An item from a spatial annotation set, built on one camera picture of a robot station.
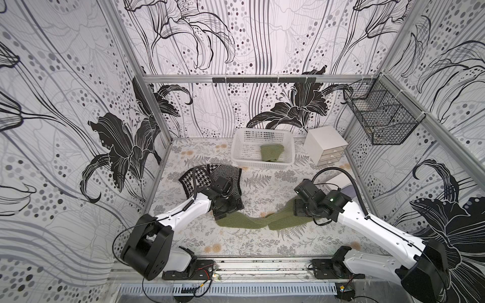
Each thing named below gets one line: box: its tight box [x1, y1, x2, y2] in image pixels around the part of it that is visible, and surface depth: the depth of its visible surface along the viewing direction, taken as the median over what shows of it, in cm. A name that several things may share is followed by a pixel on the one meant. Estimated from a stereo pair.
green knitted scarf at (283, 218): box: [215, 197, 315, 230], surface depth 86 cm
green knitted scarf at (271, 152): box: [260, 143, 285, 162], surface depth 105 cm
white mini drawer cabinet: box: [303, 125, 349, 167], surface depth 102 cm
